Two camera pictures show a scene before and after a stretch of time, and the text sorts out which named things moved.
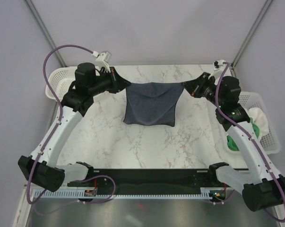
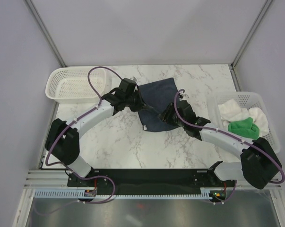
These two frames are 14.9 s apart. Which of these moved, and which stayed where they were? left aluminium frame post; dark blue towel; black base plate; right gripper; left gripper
Moved: dark blue towel; right gripper; left gripper
Stayed: black base plate; left aluminium frame post
